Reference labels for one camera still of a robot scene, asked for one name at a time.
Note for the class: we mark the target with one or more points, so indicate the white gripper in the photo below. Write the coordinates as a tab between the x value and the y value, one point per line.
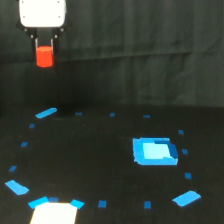
43	14

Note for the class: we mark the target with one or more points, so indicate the red hexagonal block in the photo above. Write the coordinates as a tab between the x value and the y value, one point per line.
44	56

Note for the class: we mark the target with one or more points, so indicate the blue tape strip far left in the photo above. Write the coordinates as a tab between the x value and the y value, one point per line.
46	113

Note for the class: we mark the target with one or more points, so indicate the black curtain backdrop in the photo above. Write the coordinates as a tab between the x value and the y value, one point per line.
155	52

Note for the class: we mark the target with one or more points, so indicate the blue square tape target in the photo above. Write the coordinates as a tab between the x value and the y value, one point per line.
154	152

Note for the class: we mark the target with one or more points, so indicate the blue tape strip near left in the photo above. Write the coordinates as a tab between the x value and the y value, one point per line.
16	187

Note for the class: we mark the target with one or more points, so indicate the blue tape strip bottom left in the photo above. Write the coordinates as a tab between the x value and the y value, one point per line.
37	202

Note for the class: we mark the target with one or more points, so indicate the blue tape strip beside paper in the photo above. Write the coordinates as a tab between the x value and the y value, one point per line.
77	204

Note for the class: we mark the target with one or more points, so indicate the white paper sheet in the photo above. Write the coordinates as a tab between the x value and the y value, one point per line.
54	213

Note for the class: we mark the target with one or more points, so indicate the blue tape strip near right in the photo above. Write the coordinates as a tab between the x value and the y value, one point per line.
186	198

